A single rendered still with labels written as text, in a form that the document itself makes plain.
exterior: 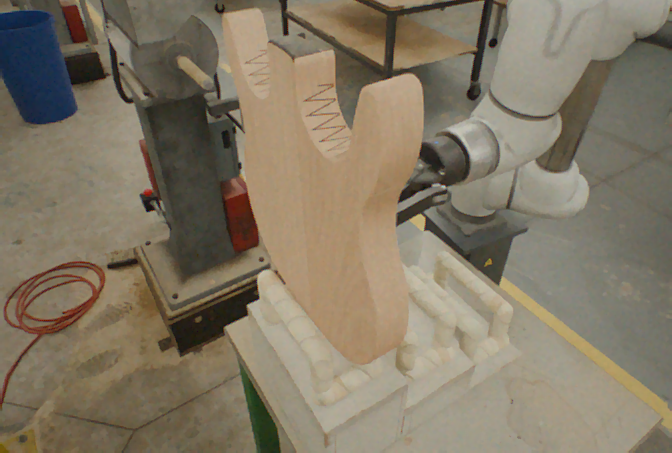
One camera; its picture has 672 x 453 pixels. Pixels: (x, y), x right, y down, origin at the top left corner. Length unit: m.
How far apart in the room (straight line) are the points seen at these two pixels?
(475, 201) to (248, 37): 1.13
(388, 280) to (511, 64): 0.34
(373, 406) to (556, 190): 0.99
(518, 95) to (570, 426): 0.60
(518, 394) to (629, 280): 1.86
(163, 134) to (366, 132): 1.41
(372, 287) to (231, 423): 1.58
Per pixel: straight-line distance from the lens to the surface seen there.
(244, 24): 0.62
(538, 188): 1.55
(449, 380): 0.89
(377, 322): 0.52
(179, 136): 1.78
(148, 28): 1.17
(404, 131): 0.39
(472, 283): 1.00
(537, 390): 1.03
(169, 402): 2.13
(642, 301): 2.74
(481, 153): 0.71
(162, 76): 1.51
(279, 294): 0.73
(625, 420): 1.07
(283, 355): 0.80
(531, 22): 0.67
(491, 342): 1.01
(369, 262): 0.48
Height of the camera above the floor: 1.75
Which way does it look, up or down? 37 degrees down
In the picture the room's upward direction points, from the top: straight up
